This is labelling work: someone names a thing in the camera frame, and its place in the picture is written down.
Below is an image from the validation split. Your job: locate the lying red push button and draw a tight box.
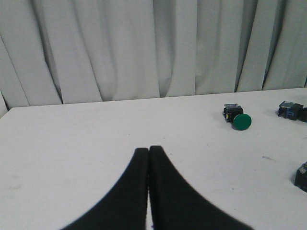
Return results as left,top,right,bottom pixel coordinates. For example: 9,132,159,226
295,162,307,192

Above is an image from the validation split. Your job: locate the left green push button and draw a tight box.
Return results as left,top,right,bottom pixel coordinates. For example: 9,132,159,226
223,103,252,131

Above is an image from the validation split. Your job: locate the white pleated curtain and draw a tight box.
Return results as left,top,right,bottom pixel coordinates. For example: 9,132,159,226
0,0,307,109

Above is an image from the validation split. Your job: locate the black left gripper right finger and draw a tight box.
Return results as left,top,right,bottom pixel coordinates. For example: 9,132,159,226
149,146,251,230

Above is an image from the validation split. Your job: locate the green push button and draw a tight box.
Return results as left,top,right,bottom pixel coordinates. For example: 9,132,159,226
223,103,252,131
278,101,307,122

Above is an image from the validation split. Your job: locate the right green push button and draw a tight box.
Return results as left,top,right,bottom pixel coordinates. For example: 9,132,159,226
278,101,307,122

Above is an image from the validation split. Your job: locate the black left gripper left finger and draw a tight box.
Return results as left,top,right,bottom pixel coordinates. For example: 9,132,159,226
64,148,149,230

